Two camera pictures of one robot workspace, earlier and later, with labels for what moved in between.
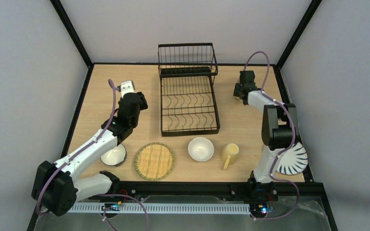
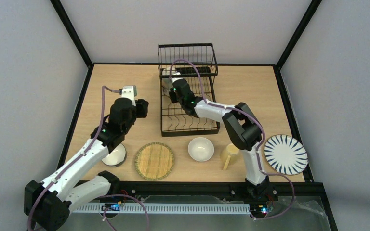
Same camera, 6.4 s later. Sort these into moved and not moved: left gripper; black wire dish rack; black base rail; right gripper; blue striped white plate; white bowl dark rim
Moved: left gripper; right gripper
Not moved: white bowl dark rim; blue striped white plate; black base rail; black wire dish rack
